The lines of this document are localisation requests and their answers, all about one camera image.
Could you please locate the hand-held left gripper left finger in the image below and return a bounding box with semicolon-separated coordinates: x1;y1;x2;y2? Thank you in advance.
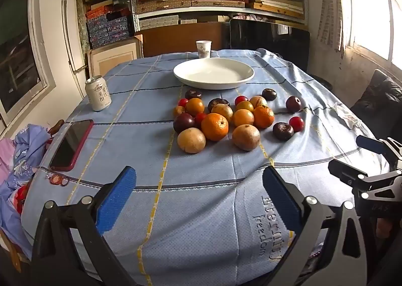
31;166;137;286

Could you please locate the crumpled white tissue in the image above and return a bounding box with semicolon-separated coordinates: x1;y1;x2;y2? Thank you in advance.
333;102;362;130

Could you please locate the blue checked tablecloth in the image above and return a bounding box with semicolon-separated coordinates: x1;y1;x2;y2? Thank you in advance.
20;49;390;280

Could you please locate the blue printed cloth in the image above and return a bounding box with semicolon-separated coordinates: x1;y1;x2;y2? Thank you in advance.
0;124;54;261

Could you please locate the striped tan pepino melon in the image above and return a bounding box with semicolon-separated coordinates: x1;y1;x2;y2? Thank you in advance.
249;96;268;109

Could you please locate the patterned curtain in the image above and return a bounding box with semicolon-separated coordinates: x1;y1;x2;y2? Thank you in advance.
317;0;346;51

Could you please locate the pink floral cloth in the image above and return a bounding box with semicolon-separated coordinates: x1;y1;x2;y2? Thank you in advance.
229;12;268;21

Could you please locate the long white strip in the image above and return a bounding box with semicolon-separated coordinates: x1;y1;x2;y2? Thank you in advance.
61;0;88;98

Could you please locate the smartphone in red case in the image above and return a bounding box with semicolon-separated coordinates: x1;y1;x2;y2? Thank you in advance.
49;119;94;172

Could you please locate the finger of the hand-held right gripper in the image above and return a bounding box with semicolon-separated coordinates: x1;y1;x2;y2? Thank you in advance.
328;159;402;203
356;135;402;176

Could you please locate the bright window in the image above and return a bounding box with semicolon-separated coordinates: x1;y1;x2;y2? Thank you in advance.
342;0;402;65

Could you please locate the white framed window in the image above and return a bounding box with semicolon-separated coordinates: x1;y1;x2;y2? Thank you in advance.
0;0;58;131

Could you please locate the red key ring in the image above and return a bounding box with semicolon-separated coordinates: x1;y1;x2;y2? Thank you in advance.
46;173;70;186

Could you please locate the beige picture frame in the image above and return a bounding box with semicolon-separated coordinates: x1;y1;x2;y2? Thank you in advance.
87;34;144;78

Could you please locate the brown wooden board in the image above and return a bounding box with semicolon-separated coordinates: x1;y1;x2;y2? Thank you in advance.
134;21;228;58

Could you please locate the dark cushion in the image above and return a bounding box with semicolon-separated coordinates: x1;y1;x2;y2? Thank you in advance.
350;69;402;123

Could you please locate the white paper cup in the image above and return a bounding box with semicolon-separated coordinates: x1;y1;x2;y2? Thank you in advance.
195;40;212;59

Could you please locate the orange tomato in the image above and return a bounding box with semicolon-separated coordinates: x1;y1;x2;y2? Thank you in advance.
185;98;205;116
233;109;255;127

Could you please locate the black glass panel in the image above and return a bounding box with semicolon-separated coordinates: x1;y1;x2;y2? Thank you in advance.
229;18;311;72

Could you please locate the stack of blue patterned boxes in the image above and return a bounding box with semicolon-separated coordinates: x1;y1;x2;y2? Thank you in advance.
85;5;132;50

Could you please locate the white plate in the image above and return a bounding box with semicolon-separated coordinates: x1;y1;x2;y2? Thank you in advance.
173;58;255;90

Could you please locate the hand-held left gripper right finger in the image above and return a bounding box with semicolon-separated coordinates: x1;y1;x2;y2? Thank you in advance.
262;166;368;286

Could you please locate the mandarin orange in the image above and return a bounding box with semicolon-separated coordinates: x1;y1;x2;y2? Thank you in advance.
253;105;275;129
201;113;229;142

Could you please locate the green marble slab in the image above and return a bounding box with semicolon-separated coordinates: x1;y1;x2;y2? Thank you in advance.
75;0;92;62

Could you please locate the purple passion fruit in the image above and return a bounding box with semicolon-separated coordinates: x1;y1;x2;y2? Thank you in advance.
285;96;307;113
173;112;197;134

